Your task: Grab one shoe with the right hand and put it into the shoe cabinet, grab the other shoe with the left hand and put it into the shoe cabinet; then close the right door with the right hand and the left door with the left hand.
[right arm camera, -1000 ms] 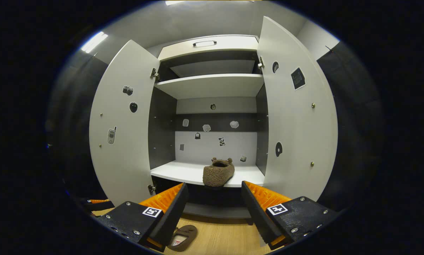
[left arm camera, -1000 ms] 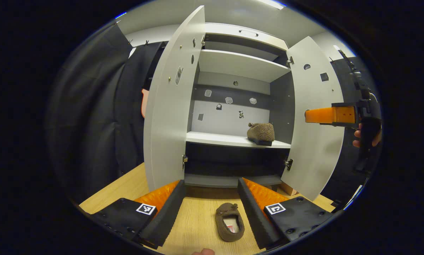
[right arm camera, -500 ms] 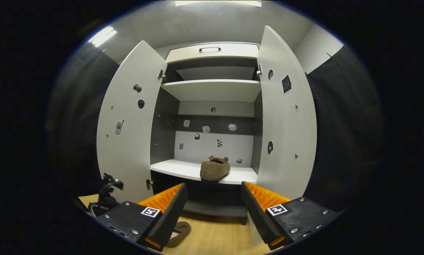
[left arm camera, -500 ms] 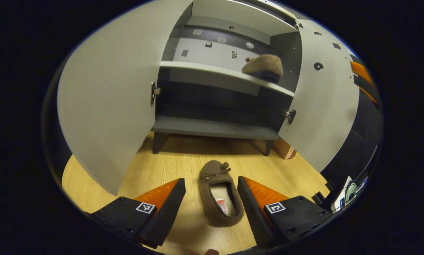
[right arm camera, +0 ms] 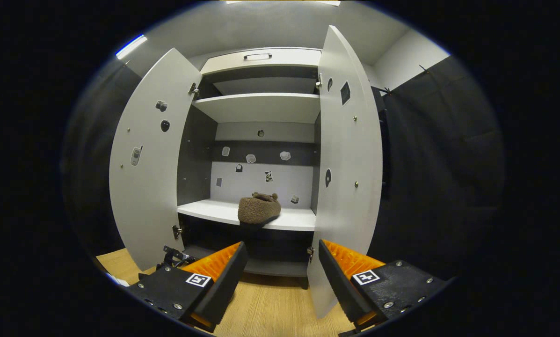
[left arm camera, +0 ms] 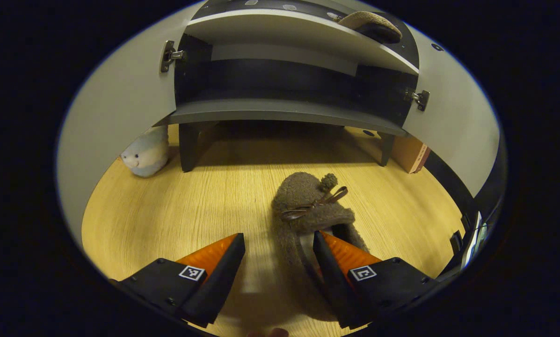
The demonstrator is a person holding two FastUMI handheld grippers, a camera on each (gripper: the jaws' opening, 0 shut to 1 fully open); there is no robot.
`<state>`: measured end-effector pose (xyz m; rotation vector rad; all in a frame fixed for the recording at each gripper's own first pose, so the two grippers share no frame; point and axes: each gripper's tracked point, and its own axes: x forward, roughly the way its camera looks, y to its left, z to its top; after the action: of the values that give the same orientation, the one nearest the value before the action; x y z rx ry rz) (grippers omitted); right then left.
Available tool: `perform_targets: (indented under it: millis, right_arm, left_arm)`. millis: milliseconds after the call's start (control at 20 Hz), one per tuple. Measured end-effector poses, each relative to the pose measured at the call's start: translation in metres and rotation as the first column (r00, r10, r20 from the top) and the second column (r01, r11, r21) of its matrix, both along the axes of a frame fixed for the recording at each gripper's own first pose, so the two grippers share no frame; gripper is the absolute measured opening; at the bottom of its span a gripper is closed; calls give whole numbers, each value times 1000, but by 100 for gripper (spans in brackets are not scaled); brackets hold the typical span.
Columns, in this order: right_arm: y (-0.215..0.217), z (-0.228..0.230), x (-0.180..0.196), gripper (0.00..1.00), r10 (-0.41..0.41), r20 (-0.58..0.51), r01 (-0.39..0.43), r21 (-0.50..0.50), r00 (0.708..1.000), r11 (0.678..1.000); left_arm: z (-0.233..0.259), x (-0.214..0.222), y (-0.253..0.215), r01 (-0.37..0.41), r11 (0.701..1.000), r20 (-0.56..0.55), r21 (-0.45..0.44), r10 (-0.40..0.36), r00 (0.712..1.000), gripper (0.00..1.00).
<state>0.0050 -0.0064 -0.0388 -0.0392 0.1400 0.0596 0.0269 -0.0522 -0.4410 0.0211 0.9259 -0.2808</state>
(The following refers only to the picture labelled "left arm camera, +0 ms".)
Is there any orange and white box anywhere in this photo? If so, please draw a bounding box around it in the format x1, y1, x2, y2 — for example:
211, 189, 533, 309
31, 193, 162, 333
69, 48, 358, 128
392, 135, 431, 175

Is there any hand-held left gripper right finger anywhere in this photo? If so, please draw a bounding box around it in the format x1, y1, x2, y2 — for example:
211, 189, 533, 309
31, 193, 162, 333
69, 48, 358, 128
313, 230, 439, 330

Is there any light blue plush toy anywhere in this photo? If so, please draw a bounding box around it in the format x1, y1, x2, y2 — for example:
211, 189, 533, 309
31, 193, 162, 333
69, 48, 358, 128
120, 125, 170, 178

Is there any white shoe cabinet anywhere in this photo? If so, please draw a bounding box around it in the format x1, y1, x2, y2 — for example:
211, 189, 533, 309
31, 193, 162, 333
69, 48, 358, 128
156, 0, 421, 174

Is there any metal cabinet door hinge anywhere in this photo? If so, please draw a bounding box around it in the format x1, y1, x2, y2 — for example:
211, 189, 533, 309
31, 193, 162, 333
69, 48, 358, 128
160, 40, 187, 73
404, 88, 430, 112

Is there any cabinet door with cat sticker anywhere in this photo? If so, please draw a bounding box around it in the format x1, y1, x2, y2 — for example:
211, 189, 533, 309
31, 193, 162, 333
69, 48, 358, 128
399, 23, 501, 197

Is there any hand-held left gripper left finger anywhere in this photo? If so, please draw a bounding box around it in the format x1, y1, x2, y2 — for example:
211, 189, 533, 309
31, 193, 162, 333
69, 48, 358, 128
109, 233, 246, 328

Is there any cabinet door with phone sticker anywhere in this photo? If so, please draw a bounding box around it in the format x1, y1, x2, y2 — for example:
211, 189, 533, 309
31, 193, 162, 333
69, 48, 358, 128
58, 2, 205, 246

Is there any brown fluffy shoe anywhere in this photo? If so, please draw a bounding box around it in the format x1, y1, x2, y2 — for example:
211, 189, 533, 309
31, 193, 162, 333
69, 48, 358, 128
338, 11, 403, 44
270, 172, 369, 323

